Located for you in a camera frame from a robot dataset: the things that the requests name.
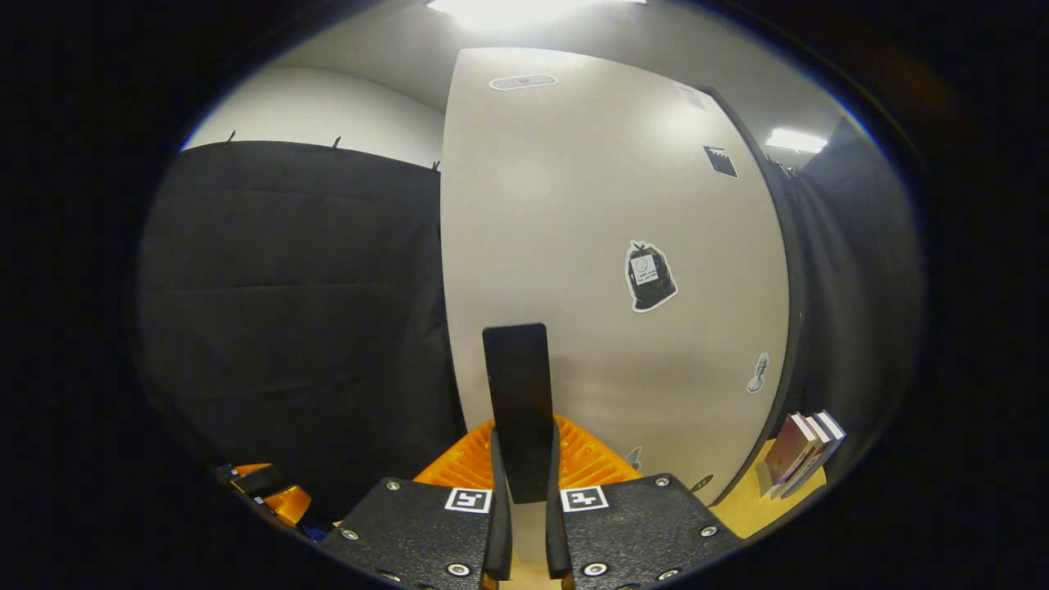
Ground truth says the black backdrop cloth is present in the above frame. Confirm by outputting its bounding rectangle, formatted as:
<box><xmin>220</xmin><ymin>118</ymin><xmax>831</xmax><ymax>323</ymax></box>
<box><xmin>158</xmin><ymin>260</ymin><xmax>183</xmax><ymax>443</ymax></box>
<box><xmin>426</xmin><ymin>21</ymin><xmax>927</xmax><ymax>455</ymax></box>
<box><xmin>138</xmin><ymin>115</ymin><xmax>925</xmax><ymax>525</ymax></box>

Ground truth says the grey blue book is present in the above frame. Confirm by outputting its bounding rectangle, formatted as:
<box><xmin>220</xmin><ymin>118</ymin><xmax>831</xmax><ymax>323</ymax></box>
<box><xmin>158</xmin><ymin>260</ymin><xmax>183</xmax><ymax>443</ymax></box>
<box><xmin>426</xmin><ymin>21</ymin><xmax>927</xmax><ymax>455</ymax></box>
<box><xmin>783</xmin><ymin>410</ymin><xmax>847</xmax><ymax>499</ymax></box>

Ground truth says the black cabinet door handle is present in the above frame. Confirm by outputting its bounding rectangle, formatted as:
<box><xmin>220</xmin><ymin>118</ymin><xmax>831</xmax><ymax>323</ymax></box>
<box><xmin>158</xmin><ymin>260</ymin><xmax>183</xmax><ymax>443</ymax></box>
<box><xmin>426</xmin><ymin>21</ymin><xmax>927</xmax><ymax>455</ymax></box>
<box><xmin>482</xmin><ymin>323</ymin><xmax>555</xmax><ymax>504</ymax></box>

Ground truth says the light grey cabinet door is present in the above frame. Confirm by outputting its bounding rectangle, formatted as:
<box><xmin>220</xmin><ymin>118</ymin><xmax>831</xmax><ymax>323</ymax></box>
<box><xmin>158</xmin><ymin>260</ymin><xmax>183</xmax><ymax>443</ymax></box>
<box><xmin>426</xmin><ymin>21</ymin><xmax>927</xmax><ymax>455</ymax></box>
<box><xmin>440</xmin><ymin>47</ymin><xmax>792</xmax><ymax>566</ymax></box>

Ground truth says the ceiling light panel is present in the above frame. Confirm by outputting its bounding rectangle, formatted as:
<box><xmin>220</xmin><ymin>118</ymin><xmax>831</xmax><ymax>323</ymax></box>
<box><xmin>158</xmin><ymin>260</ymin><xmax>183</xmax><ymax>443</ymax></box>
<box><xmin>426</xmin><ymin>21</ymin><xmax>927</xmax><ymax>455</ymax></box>
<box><xmin>766</xmin><ymin>128</ymin><xmax>829</xmax><ymax>155</ymax></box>
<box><xmin>426</xmin><ymin>0</ymin><xmax>648</xmax><ymax>32</ymax></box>

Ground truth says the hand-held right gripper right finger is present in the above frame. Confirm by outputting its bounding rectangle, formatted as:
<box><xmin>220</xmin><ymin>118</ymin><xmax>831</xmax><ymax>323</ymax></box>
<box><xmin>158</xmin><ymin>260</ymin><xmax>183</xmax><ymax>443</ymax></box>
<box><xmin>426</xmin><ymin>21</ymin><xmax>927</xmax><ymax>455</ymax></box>
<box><xmin>545</xmin><ymin>414</ymin><xmax>745</xmax><ymax>590</ymax></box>

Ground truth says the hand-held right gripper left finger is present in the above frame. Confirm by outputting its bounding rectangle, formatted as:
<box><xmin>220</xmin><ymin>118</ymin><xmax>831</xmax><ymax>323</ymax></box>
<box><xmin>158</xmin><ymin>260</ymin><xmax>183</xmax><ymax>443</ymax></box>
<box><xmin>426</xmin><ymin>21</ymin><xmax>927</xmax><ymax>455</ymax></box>
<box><xmin>318</xmin><ymin>418</ymin><xmax>514</xmax><ymax>590</ymax></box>

